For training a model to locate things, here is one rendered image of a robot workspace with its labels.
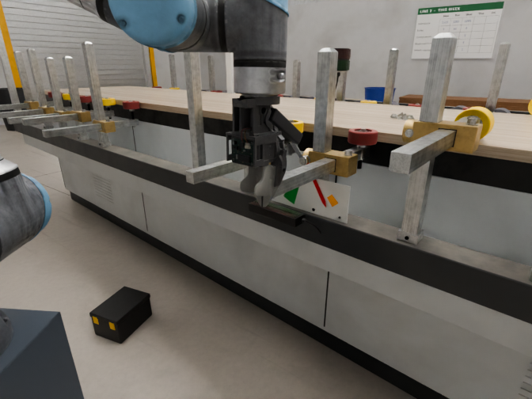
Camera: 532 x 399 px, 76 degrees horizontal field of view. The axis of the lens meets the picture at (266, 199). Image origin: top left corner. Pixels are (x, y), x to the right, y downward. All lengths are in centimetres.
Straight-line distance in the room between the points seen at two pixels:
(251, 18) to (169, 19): 17
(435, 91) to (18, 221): 85
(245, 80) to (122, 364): 124
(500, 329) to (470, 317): 6
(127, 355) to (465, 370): 120
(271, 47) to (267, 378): 115
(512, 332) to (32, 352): 95
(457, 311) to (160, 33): 80
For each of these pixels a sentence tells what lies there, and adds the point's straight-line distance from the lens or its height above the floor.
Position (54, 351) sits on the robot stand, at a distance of 87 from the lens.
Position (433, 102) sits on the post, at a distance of 76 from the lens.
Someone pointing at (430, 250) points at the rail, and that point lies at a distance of 83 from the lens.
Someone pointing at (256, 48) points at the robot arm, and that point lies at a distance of 58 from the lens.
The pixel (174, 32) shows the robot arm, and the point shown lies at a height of 111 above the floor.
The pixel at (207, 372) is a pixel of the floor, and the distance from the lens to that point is 145.
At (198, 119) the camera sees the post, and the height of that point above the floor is 90.
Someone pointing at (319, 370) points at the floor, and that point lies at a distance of 145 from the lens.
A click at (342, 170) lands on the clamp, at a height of 84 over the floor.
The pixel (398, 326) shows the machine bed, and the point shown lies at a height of 28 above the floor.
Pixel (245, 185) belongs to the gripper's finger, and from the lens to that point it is 65.
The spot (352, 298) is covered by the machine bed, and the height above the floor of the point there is 31.
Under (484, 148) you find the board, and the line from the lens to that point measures 96.
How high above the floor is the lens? 108
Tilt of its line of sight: 22 degrees down
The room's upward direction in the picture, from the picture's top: straight up
